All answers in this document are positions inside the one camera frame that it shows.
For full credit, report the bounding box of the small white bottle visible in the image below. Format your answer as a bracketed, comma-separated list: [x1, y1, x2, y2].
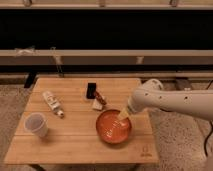
[42, 91, 64, 118]

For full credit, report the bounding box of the brown snack bar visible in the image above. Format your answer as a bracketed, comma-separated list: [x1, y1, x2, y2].
[94, 91, 107, 105]

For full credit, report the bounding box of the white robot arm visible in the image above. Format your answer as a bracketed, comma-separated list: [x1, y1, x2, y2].
[118, 79, 213, 121]

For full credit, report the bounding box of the white rectangular eraser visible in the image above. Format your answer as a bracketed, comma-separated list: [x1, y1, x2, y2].
[92, 100, 103, 111]

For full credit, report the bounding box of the orange ceramic bowl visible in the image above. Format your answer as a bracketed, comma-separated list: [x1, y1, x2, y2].
[96, 109, 132, 144]

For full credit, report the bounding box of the wooden table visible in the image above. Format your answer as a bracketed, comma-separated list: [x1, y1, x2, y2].
[4, 78, 159, 164]

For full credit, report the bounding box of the black cable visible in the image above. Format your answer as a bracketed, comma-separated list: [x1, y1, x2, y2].
[203, 120, 213, 158]

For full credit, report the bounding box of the black rectangular block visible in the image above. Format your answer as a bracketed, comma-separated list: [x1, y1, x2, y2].
[86, 83, 96, 99]

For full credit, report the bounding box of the translucent plastic cup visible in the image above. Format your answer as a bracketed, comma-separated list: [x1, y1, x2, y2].
[24, 113, 48, 138]

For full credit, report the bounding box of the long wooden rail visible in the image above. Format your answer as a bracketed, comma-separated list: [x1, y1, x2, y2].
[0, 49, 213, 66]

